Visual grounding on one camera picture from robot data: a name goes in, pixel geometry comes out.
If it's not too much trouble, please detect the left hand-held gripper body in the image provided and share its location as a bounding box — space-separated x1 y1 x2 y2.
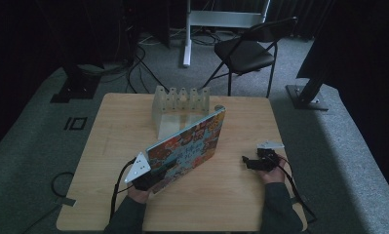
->
124 151 161 192

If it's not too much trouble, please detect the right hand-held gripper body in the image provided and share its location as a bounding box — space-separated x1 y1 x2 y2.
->
254 139 286 173

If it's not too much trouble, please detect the colourful animal picture book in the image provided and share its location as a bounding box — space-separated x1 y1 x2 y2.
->
144 104 226 195

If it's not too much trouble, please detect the clear acrylic book rack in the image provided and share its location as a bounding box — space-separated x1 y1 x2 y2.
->
151 85 212 140

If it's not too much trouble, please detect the person's right hand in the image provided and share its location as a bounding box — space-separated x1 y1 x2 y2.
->
256 155 288 185

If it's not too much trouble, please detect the person's left hand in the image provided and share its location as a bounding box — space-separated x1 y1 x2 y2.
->
127 184 152 205

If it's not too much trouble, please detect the black slanted stand with base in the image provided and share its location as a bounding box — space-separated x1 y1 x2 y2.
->
285 0 337 112

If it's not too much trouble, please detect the black folding chair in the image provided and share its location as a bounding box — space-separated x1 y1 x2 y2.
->
200 16 299 98

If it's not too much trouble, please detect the black stand with square base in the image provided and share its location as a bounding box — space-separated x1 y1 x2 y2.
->
50 61 106 104

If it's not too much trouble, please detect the white metal stand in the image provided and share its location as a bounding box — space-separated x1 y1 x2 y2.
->
181 0 272 68

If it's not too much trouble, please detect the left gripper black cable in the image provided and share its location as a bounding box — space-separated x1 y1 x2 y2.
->
108 158 137 221

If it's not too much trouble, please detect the black floor cable loop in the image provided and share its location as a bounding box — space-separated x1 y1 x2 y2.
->
20 171 75 234

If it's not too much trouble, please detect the bundle of black floor cables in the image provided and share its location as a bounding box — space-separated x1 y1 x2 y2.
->
78 30 222 96

